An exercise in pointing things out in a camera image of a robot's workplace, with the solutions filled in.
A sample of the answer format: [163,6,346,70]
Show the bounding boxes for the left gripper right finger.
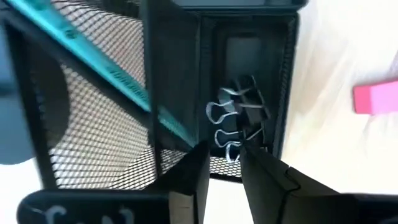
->
[239,146,398,224]

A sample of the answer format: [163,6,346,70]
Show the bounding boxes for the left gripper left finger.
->
[17,141,211,224]

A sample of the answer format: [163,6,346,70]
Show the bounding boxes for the black binder clip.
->
[205,74,271,126]
[214,128,265,163]

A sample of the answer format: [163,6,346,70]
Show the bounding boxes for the teal pen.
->
[6,0,198,147]

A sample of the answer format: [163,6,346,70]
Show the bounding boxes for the pink eraser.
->
[353,81,398,115]

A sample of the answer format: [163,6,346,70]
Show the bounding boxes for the black mesh desk organizer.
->
[0,0,308,190]

